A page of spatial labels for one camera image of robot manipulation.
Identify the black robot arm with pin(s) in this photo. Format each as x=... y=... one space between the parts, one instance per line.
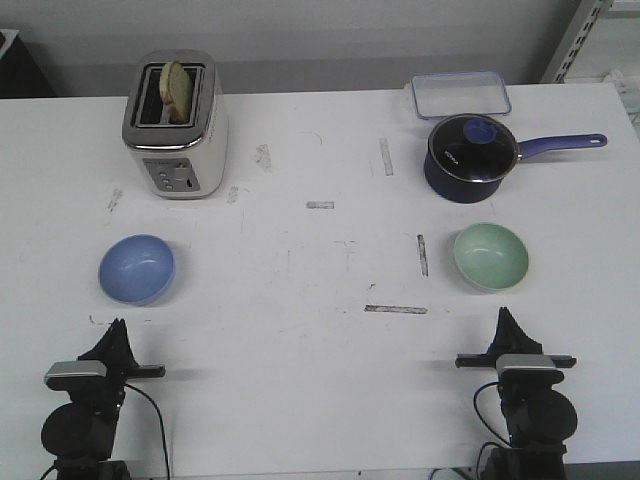
x=538 y=418
x=81 y=433

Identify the glass pot lid blue knob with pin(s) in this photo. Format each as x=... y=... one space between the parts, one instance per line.
x=473 y=148

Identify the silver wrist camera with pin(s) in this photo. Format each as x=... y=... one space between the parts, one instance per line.
x=528 y=369
x=75 y=375

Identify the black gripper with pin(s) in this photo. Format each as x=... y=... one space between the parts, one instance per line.
x=111 y=345
x=510 y=336

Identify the blue bowl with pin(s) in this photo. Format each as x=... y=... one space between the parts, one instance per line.
x=137 y=270

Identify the metal shelf upright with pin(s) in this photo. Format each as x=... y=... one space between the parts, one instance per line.
x=581 y=54

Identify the clear plastic container blue rim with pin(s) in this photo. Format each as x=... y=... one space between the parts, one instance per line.
x=438 y=95

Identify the toast slice in toaster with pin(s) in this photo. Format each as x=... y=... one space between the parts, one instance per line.
x=176 y=89

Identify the cream and silver toaster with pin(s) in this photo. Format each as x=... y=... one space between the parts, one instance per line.
x=178 y=161

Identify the green bowl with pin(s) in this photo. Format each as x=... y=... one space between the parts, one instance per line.
x=490 y=256

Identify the blue saucepan with handle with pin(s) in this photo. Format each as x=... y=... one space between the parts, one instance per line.
x=461 y=191

